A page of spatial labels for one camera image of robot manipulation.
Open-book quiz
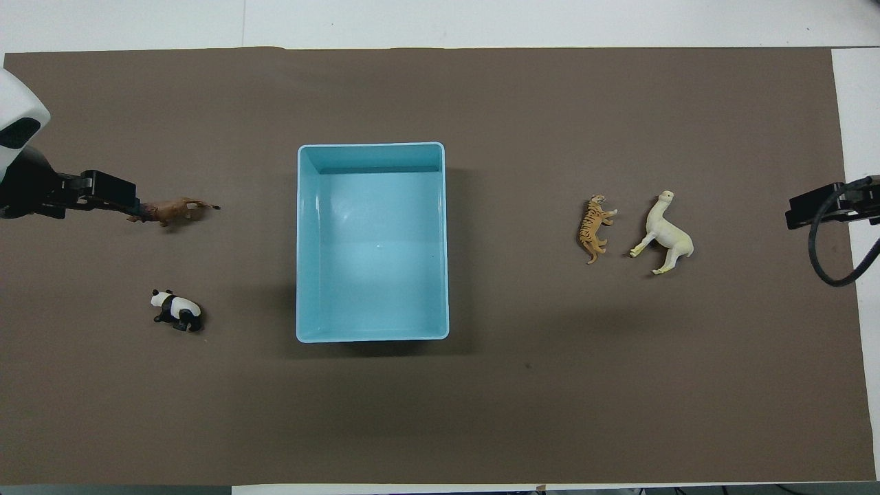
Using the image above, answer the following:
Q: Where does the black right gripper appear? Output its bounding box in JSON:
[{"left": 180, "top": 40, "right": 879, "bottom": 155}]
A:
[{"left": 786, "top": 177, "right": 880, "bottom": 230}]

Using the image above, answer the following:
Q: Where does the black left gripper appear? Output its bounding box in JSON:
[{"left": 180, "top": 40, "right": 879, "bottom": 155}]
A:
[{"left": 0, "top": 146, "right": 144, "bottom": 221}]

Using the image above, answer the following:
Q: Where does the brown lion toy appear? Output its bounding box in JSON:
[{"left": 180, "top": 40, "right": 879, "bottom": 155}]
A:
[{"left": 126, "top": 197, "right": 222, "bottom": 228}]

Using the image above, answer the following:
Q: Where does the black and white panda toy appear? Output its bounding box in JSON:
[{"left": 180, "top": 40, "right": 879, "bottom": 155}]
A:
[{"left": 151, "top": 289, "right": 204, "bottom": 333}]

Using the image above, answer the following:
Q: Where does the cream camel toy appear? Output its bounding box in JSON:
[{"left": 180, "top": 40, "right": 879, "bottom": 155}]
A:
[{"left": 628, "top": 190, "right": 695, "bottom": 276}]

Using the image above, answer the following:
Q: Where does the orange striped tiger toy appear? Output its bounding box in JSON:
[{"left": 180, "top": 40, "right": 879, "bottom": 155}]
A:
[{"left": 577, "top": 194, "right": 619, "bottom": 265}]

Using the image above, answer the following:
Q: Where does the light blue plastic storage box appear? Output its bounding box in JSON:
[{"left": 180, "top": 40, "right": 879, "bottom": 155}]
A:
[{"left": 296, "top": 142, "right": 450, "bottom": 344}]

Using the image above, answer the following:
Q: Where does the brown table mat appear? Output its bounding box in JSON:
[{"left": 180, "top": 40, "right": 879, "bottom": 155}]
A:
[{"left": 0, "top": 46, "right": 877, "bottom": 487}]

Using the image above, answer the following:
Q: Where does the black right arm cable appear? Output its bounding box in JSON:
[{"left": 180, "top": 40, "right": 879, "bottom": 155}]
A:
[{"left": 808, "top": 175, "right": 880, "bottom": 288}]

